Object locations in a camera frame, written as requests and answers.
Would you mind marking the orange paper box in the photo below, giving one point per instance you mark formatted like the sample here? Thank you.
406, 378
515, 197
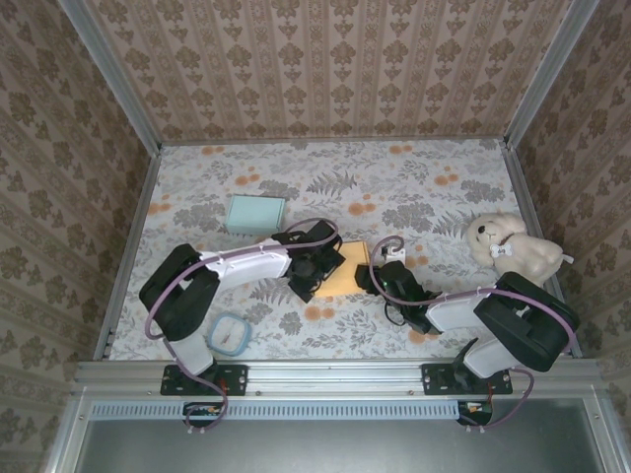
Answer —
340, 281

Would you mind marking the teal paper box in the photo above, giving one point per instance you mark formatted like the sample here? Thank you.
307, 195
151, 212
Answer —
254, 213

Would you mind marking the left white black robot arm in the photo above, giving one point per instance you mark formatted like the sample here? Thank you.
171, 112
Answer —
246, 263

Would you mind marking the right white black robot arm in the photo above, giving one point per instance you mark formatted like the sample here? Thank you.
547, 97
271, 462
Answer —
517, 320

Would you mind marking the square container blue rim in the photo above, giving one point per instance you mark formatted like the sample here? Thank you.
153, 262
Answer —
229, 334

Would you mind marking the cream plush dog toy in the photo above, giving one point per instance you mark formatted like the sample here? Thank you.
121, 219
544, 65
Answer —
522, 244

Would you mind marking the small black electronics board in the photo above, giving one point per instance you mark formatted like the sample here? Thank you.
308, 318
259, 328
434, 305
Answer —
475, 413
204, 414

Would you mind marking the grey metal sheet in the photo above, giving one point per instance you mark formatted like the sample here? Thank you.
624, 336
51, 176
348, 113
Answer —
320, 448

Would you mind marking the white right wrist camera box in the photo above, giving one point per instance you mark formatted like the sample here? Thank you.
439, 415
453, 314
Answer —
397, 257

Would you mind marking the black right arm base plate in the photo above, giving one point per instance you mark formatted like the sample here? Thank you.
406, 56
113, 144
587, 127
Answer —
436, 379

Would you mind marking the aluminium mounting rail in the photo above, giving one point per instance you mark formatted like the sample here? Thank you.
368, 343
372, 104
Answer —
335, 377

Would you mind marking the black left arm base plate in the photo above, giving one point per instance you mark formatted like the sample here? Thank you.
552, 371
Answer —
236, 379

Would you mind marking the aluminium side rail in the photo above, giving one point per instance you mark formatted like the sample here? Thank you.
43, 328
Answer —
525, 197
130, 246

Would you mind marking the aluminium frame post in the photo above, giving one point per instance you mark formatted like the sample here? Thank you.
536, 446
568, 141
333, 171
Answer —
112, 74
547, 74

